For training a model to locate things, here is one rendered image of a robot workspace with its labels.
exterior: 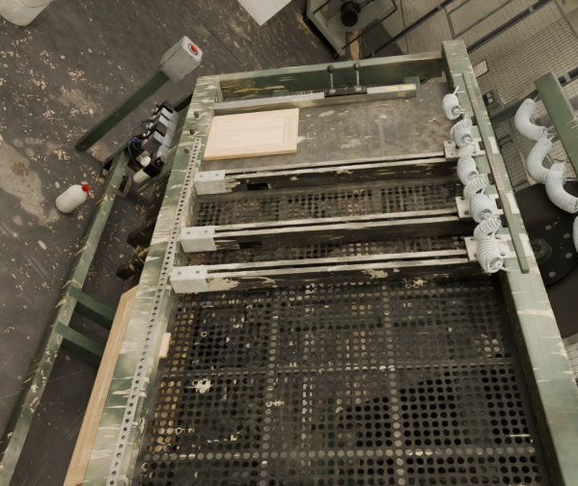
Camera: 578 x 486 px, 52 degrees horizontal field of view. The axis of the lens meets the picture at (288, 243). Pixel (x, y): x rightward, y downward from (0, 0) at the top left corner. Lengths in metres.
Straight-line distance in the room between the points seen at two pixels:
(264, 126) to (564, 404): 1.72
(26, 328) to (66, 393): 0.33
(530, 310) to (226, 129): 1.58
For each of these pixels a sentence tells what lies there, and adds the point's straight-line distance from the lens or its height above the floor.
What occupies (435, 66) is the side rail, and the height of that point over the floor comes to 1.78.
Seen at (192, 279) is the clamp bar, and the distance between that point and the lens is 2.07.
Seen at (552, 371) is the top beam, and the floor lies 1.90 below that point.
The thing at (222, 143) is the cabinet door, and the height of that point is 0.95.
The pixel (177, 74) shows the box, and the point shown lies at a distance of 3.07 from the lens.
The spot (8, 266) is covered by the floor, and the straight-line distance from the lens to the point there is 2.93.
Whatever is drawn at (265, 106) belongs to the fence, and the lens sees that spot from 2.88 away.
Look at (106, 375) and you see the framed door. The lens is 2.57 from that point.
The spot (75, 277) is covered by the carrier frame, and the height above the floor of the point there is 0.18.
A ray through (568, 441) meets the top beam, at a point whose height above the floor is 1.89.
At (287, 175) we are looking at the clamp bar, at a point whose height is 1.24.
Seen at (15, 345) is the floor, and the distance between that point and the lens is 2.80.
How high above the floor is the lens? 2.30
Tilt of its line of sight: 30 degrees down
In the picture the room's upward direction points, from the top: 61 degrees clockwise
